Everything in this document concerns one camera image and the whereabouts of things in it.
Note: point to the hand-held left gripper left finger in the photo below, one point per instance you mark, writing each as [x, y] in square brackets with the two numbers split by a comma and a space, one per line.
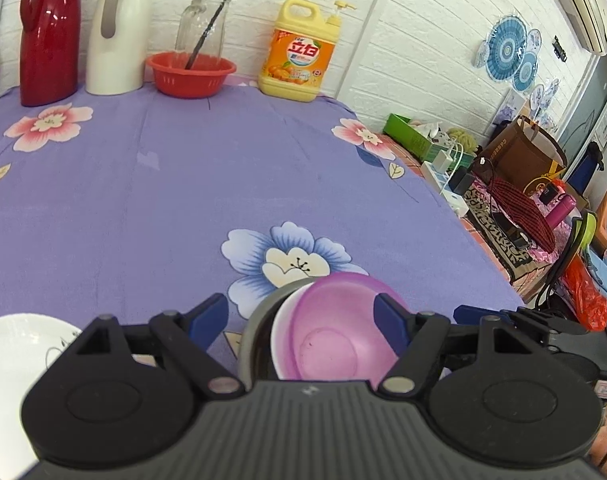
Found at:
[208, 317]

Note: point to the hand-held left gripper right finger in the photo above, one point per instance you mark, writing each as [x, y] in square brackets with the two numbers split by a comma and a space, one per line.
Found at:
[391, 320]

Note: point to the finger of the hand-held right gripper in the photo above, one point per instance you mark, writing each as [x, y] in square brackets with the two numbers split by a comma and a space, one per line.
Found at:
[466, 315]

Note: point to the stainless steel bowl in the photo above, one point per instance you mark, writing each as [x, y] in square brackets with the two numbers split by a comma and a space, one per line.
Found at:
[256, 340]

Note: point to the purple plastic bowl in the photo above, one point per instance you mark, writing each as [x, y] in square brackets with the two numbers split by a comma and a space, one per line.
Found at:
[333, 330]

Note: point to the white plate with flower print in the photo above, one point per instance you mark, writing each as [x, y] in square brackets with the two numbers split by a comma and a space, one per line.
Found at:
[8, 370]

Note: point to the red plastic bag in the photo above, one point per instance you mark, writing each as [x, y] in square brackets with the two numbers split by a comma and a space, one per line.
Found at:
[586, 295]

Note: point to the brown patterned cloth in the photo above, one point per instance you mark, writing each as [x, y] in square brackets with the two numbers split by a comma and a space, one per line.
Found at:
[488, 230]

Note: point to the black phone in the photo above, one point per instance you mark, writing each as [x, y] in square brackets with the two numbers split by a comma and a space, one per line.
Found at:
[511, 230]

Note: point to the white power strip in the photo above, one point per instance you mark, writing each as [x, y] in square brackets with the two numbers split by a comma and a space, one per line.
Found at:
[453, 201]

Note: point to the dark red knitted cloth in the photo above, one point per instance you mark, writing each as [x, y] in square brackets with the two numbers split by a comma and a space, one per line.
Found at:
[523, 210]

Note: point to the black power adapter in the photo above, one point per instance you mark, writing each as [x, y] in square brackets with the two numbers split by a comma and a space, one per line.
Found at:
[463, 180]

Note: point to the pink water bottle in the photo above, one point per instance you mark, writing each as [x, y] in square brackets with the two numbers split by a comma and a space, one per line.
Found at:
[561, 210]

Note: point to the purple floral tablecloth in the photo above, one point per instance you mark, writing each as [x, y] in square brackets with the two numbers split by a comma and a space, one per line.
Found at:
[133, 185]

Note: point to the white charger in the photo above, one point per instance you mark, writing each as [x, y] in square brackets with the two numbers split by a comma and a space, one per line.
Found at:
[443, 160]

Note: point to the brown paper bag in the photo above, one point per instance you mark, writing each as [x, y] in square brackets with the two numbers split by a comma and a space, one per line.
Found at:
[523, 160]

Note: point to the yellow-green yarn ball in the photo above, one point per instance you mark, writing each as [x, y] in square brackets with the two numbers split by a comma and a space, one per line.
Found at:
[462, 139]

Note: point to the green cardboard box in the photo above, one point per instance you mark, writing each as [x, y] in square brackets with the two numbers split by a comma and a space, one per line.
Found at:
[403, 132]

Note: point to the small white paper fan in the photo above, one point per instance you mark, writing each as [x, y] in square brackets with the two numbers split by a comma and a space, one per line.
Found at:
[533, 41]
[482, 54]
[537, 97]

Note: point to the red plastic basket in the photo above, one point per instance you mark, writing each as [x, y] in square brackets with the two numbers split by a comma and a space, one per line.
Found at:
[188, 82]

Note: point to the medium blue paper fan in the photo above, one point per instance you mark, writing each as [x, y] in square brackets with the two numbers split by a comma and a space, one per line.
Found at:
[525, 70]

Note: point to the large blue paper fan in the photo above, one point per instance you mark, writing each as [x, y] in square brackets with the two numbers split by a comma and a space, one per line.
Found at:
[506, 47]

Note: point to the yellow detergent bottle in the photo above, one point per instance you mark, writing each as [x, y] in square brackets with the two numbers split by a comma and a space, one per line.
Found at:
[293, 60]

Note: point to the white thermos jug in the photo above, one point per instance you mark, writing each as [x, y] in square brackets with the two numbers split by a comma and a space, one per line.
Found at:
[116, 45]

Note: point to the black stirring stick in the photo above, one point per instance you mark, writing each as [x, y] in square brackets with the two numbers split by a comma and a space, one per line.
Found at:
[211, 25]

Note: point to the glass pitcher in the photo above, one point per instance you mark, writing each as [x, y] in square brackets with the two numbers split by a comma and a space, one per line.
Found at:
[198, 25]

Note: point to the red thermos jug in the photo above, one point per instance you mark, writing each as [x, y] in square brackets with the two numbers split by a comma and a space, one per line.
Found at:
[48, 35]

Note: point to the white air conditioner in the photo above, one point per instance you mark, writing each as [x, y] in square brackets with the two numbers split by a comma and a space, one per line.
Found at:
[583, 5]

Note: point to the black wall hook rack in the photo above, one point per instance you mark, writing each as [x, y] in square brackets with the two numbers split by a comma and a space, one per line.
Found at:
[560, 49]

